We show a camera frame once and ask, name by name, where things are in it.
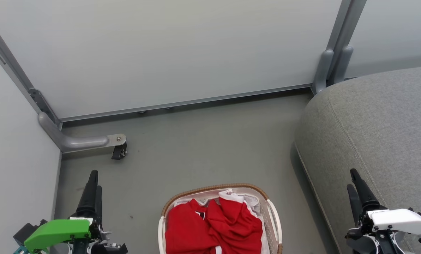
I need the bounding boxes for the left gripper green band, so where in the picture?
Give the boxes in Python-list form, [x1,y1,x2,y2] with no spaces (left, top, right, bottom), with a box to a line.
[24,170,128,254]

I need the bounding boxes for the white cloth basket liner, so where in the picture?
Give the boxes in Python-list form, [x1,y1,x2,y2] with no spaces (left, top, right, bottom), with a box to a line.
[174,190,270,254]

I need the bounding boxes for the white laundry basket brown rim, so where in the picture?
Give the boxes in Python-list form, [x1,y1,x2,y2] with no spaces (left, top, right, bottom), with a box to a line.
[157,183,283,254]

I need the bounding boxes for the grey fabric sofa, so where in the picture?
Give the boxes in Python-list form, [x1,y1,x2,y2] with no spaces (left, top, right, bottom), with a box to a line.
[294,65,421,254]

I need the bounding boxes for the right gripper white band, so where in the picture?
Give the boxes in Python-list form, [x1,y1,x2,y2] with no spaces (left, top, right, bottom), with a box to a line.
[344,168,421,254]

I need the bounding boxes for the grey slanted partition frame post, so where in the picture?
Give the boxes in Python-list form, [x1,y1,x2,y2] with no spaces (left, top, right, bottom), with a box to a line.
[0,12,62,129]

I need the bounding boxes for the red shirt white hem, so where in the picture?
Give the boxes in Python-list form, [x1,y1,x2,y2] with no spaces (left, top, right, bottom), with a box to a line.
[206,189,264,254]

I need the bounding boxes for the black caster wheel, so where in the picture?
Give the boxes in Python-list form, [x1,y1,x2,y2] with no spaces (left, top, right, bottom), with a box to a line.
[112,142,128,160]

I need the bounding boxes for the grey metal partition foot bar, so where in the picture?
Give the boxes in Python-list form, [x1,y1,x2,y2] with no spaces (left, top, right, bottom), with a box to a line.
[38,112,127,154]

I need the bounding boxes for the grey partition post foot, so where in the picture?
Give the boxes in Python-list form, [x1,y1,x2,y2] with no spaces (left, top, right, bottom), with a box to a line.
[332,45,354,85]
[313,49,335,95]

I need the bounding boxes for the grey upright partition post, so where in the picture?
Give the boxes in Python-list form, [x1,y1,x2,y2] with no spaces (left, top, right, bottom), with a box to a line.
[325,0,368,53]

